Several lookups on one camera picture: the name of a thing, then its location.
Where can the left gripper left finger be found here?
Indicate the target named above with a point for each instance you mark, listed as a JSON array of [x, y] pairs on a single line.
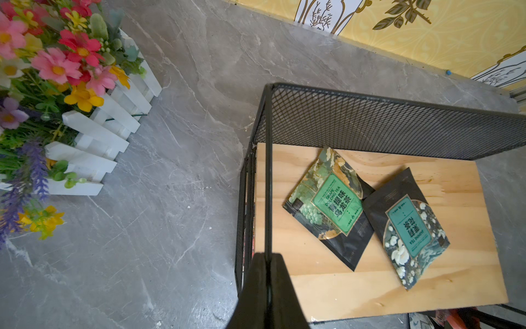
[[250, 311]]

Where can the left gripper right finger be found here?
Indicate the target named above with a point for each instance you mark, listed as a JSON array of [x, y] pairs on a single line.
[[284, 310]]

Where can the black wire two-tier shelf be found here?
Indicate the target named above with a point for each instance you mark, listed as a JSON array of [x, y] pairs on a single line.
[[379, 137]]

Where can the green grape oolong tea bag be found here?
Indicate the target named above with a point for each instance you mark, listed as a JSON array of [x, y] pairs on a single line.
[[328, 202]]

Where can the jasmine green tea bag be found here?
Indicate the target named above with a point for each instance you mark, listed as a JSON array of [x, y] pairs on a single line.
[[408, 228]]

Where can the flower bouquet white fence planter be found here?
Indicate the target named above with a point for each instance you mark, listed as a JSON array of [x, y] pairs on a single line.
[[74, 87]]

